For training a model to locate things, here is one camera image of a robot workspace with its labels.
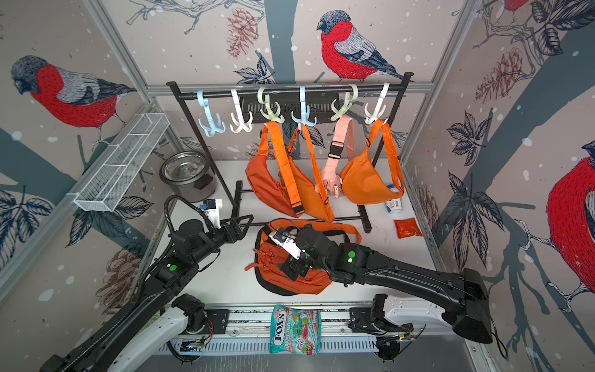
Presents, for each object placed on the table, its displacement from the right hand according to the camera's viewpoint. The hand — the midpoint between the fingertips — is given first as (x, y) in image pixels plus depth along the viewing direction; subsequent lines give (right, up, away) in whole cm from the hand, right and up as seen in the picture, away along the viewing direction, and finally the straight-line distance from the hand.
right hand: (286, 248), depth 70 cm
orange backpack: (+7, +23, +13) cm, 28 cm away
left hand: (-12, +10, +3) cm, 16 cm away
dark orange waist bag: (-7, -7, +13) cm, 17 cm away
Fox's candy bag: (+3, -25, -1) cm, 25 cm away
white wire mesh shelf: (-58, +27, +8) cm, 64 cm away
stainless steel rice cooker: (-46, +24, +30) cm, 60 cm away
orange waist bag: (+28, +20, +16) cm, 38 cm away
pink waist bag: (+18, +31, +4) cm, 36 cm away
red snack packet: (+49, +1, +24) cm, 54 cm away
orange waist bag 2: (-2, +14, +15) cm, 21 cm away
